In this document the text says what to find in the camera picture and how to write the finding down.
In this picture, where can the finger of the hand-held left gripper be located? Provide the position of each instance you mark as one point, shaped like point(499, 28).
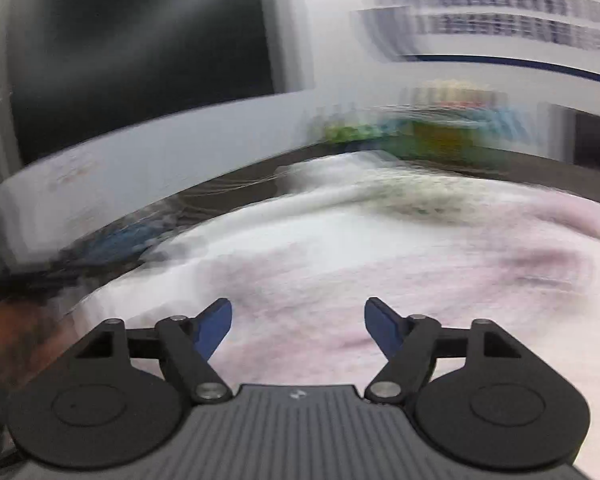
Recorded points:
point(125, 247)

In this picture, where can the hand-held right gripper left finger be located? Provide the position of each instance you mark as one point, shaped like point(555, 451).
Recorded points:
point(217, 322)

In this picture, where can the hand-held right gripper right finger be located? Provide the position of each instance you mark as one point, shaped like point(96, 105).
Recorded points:
point(378, 322)

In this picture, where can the pink striped garment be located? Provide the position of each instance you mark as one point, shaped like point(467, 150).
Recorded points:
point(430, 285)

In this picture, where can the person's left hand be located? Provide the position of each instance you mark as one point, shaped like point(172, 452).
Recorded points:
point(10, 340)

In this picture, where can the green striped folded cloth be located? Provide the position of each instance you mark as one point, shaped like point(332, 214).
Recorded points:
point(420, 205)

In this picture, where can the yellow-green object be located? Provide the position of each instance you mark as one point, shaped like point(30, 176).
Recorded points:
point(350, 132)

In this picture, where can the black chair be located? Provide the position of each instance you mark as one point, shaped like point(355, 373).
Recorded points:
point(592, 140)

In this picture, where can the black wall screen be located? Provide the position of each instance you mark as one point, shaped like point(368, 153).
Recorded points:
point(130, 50)

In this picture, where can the blue lettered wall sign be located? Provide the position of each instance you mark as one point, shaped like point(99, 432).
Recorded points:
point(490, 10)

